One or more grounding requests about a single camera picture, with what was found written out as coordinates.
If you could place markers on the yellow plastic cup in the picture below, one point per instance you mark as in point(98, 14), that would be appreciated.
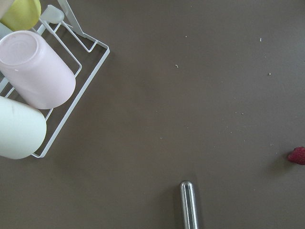
point(22, 15)

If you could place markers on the pink plastic cup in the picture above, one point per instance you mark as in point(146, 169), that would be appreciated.
point(35, 70)

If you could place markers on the red strawberry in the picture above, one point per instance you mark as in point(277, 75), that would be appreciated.
point(297, 156)

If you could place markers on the white plastic cup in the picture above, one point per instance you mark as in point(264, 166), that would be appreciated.
point(22, 129)

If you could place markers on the steel muddler rod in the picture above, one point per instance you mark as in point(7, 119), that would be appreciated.
point(190, 219)

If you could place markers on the white wire cup rack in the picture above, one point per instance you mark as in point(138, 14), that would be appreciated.
point(82, 53)

